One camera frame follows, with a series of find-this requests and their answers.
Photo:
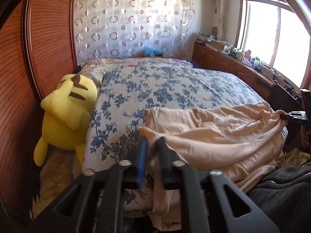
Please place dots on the pink floral quilt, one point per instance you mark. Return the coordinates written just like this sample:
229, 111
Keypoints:
96, 69

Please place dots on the cardboard box on cabinet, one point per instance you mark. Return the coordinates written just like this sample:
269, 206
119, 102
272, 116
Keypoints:
219, 45

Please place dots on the window with brown frame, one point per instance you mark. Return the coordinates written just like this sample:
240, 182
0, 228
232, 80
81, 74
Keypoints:
272, 31

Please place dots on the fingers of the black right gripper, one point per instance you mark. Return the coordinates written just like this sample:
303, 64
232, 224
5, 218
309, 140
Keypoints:
293, 115

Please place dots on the person's right hand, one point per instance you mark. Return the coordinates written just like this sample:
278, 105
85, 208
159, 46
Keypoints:
305, 138

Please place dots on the wooden headboard panel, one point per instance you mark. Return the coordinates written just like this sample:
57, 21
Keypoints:
37, 49

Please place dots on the blue item behind bed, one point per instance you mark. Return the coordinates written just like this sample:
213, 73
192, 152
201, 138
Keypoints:
149, 52

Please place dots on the sheer circle-pattern curtain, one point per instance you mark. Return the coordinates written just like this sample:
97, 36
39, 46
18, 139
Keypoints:
125, 28

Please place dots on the blue floral white bedsheet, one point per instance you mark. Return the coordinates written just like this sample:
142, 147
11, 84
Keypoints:
127, 91

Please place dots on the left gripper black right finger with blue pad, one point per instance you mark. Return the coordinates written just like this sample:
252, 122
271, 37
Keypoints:
210, 202

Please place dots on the wooden sideboard cabinet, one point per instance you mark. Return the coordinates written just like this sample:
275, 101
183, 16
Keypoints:
207, 57

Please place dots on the dark grey sleeve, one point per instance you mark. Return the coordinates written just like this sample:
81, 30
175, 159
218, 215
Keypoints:
284, 196

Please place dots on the yellow plush toy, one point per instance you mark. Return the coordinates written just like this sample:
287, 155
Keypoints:
68, 110

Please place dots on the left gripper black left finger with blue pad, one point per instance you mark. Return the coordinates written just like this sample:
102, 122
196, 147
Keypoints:
94, 201

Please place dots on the beige cloth garment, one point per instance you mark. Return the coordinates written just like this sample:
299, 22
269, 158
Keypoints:
244, 142

